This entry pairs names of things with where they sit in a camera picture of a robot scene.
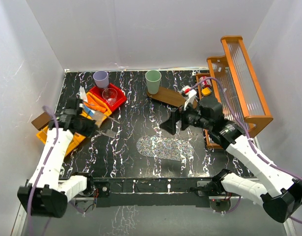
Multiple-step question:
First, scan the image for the orange toothpaste tube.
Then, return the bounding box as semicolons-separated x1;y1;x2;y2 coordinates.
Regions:
84;102;106;113

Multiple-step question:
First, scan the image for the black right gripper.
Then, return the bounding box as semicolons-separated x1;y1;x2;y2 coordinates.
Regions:
159;98;211;135

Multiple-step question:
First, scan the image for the yellow grey sponge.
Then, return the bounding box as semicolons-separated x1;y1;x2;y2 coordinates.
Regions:
201;87;212;96

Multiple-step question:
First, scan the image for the purple plastic cup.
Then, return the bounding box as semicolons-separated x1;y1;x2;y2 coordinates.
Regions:
93;71;109;89

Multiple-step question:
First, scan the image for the brown square coaster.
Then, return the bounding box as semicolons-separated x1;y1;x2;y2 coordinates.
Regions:
31;112;51;131

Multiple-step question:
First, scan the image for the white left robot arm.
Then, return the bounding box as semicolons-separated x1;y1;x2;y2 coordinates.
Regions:
17;98;97;218

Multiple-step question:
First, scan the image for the glittery oval mat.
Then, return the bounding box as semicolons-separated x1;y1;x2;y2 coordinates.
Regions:
136;136;193;161

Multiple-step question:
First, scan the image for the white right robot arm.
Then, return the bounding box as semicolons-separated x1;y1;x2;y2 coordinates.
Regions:
160;86;302;223

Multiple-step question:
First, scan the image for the red plastic bin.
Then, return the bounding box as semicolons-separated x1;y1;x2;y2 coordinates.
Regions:
89;83;127;112

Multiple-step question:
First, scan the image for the black front mounting rail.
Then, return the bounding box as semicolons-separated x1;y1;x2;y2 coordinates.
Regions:
73;177;235;207

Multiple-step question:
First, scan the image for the green plastic cup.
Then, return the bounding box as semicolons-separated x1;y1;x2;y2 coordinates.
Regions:
145;70;162;94

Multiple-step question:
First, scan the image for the orange wooden tiered shelf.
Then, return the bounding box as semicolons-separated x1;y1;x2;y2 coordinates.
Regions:
195;36;273;138

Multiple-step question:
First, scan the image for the brown oval wooden tray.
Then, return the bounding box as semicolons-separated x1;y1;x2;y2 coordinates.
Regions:
146;87;186;108

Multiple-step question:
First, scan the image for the blue toothpaste tube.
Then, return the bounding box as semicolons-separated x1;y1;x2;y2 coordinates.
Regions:
85;109;95;117

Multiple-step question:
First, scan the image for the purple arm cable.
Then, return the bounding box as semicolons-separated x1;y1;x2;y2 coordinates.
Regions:
27;105;60;236
190;77;302;226

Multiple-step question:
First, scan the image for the clear acrylic toothbrush holder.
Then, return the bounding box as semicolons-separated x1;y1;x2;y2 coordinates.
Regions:
92;111;121;138

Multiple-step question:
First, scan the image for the red white small box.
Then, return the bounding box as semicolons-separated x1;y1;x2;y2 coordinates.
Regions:
199;76;212;89

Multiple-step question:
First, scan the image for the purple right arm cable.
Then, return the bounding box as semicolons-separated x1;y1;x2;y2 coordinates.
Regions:
190;77;302;226

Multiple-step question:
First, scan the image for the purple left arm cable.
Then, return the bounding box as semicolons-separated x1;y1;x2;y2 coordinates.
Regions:
27;105;60;236

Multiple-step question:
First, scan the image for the clear drinking glass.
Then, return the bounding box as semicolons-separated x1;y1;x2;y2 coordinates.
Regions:
102;88;117;106

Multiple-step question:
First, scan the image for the orange plastic organizer bin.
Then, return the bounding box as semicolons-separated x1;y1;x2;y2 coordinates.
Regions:
36;90;112;156

